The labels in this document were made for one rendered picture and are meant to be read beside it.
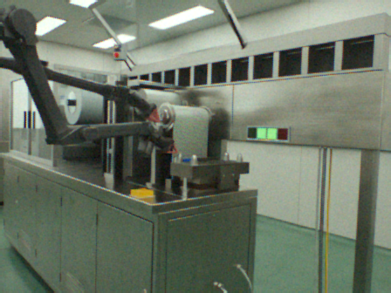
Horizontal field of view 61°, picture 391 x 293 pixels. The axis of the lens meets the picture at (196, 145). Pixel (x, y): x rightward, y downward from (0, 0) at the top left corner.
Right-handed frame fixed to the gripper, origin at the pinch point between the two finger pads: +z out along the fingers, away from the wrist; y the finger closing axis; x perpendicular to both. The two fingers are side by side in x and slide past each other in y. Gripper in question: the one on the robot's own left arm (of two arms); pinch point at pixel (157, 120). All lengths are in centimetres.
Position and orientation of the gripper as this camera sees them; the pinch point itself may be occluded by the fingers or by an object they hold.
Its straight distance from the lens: 168.3
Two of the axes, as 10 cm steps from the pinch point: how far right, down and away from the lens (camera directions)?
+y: 6.8, 0.1, -7.4
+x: 4.5, -8.0, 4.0
